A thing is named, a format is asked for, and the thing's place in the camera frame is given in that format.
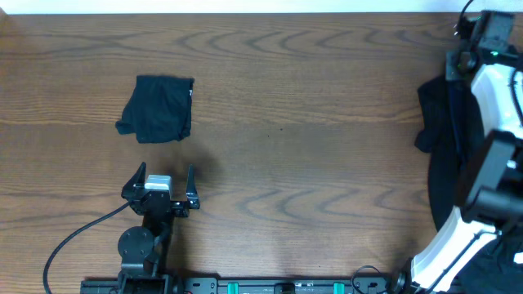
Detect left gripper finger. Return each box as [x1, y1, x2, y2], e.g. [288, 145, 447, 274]
[186, 165, 200, 210]
[121, 162, 146, 200]

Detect black shorts with white trim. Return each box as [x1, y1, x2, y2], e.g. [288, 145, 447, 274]
[445, 61, 485, 171]

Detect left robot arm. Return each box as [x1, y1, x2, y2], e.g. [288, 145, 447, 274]
[116, 163, 200, 294]

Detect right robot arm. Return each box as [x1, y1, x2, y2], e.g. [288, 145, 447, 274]
[392, 36, 522, 293]

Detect black garment under pile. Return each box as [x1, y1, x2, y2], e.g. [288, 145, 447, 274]
[414, 75, 459, 229]

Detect small folded black garment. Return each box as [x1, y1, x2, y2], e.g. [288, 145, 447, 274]
[115, 75, 194, 144]

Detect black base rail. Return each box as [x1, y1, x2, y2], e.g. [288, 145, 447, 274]
[80, 276, 402, 294]

